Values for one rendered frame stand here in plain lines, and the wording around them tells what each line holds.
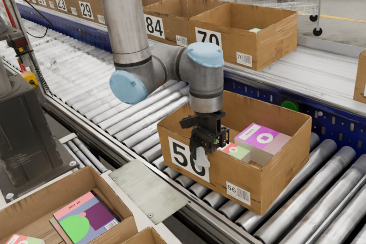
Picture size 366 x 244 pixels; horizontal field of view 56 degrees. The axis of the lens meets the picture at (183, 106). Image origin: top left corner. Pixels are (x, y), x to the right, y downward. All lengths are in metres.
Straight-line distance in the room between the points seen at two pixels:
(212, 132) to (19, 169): 0.69
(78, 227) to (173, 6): 1.42
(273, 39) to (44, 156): 0.99
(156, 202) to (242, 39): 0.74
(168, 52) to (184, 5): 1.22
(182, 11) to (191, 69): 1.30
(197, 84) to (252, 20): 0.96
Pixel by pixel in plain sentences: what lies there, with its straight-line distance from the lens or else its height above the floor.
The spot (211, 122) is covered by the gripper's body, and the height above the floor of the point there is 1.01.
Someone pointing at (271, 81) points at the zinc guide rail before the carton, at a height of 0.89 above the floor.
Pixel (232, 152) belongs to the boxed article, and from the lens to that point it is 1.16.
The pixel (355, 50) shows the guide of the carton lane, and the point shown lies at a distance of 1.59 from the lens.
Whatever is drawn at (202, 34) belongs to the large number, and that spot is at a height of 0.99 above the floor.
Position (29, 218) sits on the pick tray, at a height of 0.78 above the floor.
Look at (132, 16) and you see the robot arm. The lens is 0.77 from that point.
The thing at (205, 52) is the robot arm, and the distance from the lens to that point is 0.85.
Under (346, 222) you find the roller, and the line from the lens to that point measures 1.06.
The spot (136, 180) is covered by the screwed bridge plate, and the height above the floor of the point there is 0.75.
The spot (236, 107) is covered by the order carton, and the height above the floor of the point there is 0.86.
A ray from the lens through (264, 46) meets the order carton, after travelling 1.46.
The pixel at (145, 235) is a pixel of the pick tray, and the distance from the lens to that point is 0.92.
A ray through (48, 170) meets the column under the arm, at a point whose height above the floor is 0.77.
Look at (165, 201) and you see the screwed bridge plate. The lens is 1.10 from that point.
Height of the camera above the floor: 1.53
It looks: 31 degrees down
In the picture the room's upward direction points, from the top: 8 degrees counter-clockwise
